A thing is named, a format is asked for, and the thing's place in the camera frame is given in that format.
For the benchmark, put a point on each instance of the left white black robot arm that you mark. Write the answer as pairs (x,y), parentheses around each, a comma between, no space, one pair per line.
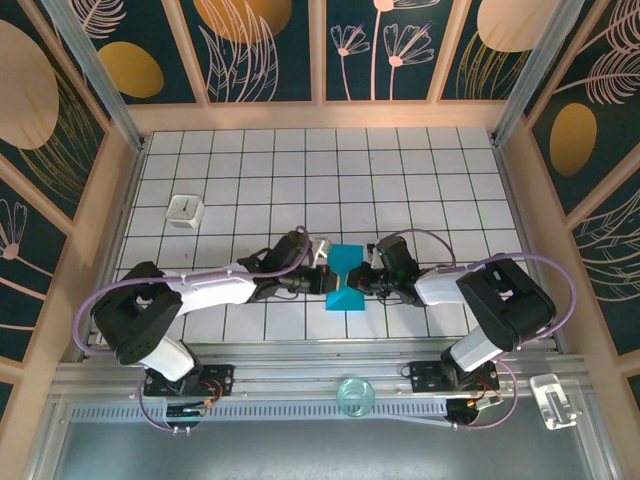
(215,292)

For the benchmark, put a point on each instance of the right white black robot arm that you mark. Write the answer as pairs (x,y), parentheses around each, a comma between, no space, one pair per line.
(500,305)

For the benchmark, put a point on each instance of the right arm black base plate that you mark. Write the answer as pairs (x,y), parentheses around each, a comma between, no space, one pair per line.
(425,377)

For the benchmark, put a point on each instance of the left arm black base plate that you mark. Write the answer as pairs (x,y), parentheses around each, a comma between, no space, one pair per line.
(222,380)

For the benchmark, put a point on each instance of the grey metal sheet panel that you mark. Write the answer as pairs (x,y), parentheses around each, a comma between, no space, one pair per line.
(320,450)

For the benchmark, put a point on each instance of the aluminium frame post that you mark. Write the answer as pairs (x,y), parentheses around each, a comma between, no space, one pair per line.
(95,75)
(531,75)

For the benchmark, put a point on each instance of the clear acrylic block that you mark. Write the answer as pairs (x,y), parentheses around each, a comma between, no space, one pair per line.
(555,402)

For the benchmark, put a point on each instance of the white square clock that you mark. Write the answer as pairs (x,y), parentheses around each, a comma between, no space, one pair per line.
(185,211)

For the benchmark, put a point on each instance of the clear green glass cup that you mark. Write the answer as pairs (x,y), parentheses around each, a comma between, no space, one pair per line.
(356,397)

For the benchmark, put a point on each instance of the long aluminium base rail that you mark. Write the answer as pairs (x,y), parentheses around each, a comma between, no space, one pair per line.
(310,360)

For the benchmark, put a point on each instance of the aluminium table side rail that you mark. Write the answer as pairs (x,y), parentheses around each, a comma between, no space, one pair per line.
(516,200)
(119,240)

